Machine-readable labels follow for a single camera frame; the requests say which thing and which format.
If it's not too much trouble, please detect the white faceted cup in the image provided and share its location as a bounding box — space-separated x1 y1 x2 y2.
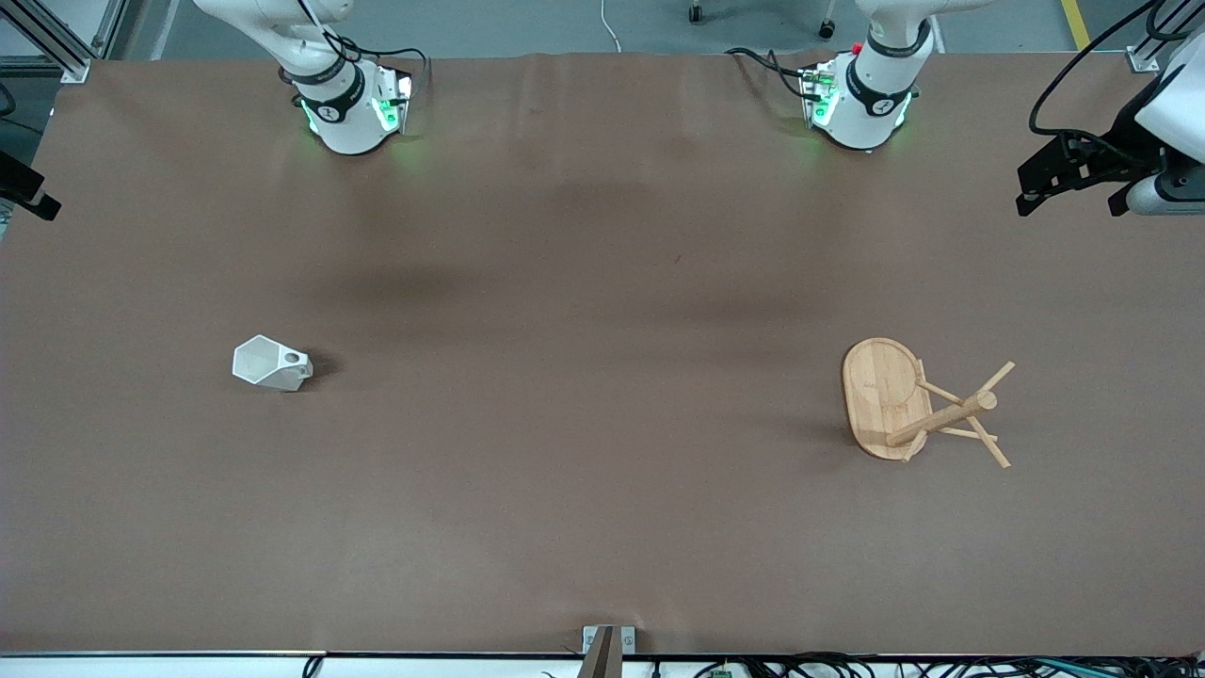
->
232 335 314 393

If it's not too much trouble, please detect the wooden cup rack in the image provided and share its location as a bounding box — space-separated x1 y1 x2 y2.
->
841 337 1017 470

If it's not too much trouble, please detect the brown table cover sheet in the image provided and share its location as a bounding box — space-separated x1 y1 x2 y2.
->
0 52 1205 657

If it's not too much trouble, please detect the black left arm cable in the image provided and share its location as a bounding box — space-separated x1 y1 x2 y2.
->
1028 0 1205 138

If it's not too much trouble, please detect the aluminium frame post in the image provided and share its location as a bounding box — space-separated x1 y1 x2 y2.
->
0 0 128 84
1125 0 1205 73

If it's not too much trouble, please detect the black left base cable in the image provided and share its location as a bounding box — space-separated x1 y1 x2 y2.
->
723 45 812 101

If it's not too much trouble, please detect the black base cable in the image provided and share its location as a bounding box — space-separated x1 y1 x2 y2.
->
723 45 812 101
329 36 431 97

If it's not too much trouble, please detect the black right base cable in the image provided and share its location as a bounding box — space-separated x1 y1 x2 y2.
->
329 36 431 97

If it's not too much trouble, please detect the black cable bundle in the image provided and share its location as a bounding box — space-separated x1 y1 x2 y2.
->
650 652 1205 678

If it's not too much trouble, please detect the metal bracket with post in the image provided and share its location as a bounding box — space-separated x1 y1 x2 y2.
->
578 625 638 678

